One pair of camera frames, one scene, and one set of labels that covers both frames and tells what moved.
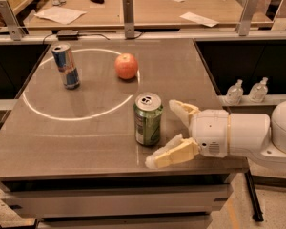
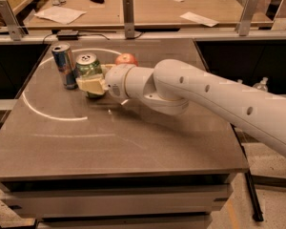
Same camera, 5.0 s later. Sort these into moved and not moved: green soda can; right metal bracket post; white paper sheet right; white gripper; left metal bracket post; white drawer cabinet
Moved: white gripper; green soda can
Not moved: white paper sheet right; left metal bracket post; white drawer cabinet; right metal bracket post
